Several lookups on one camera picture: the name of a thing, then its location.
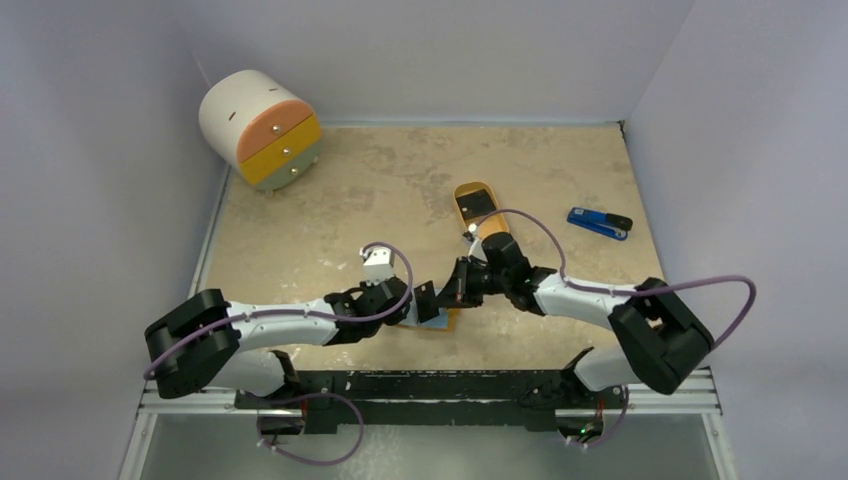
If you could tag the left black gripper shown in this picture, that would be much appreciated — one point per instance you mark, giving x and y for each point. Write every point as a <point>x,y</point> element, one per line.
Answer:
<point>365,288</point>

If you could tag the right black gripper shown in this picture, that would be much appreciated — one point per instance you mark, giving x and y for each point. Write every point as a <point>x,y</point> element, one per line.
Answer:
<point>469,285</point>

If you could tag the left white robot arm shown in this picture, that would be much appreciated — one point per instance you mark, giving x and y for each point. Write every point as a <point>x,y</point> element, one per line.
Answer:
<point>209,342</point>

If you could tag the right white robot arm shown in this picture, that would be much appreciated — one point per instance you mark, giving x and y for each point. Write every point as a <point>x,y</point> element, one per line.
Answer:
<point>659,340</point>

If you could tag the black card stack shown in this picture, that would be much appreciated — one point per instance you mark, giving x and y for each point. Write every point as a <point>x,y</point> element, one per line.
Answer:
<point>475,204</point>

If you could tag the orange oval tray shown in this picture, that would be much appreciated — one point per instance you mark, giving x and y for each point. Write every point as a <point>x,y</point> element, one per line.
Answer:
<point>489,224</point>

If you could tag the blue black stapler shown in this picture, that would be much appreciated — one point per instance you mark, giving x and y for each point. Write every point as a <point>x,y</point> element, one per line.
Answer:
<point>607,224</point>

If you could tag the white round mini drawer chest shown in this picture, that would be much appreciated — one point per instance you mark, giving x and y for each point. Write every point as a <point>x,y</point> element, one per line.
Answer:
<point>267,134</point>

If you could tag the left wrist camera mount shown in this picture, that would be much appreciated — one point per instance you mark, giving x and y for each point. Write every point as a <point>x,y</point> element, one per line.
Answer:
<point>378,264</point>

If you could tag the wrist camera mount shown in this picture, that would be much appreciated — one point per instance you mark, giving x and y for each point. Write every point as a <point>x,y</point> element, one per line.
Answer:
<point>472,236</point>
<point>378,264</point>

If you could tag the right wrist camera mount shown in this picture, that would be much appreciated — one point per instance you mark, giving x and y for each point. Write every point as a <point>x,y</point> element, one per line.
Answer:
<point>472,236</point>

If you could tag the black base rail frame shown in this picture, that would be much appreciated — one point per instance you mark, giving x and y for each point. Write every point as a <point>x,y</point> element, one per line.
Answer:
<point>535,400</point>

